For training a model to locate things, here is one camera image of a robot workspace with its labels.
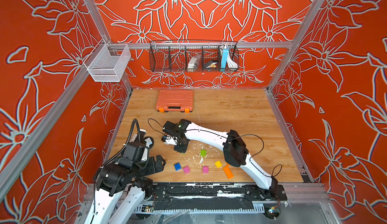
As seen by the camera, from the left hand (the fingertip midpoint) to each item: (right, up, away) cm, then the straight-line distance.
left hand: (158, 163), depth 68 cm
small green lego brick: (+22, -1, +17) cm, 28 cm away
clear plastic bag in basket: (+17, +52, +23) cm, 59 cm away
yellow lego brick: (+30, -6, +13) cm, 34 cm away
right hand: (+8, +1, +17) cm, 19 cm away
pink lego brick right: (+23, -8, +11) cm, 27 cm away
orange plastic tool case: (+4, +30, +38) cm, 48 cm away
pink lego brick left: (+13, -8, +11) cm, 19 cm away
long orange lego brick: (+35, -9, +11) cm, 38 cm away
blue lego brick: (+8, -7, +12) cm, 16 cm away
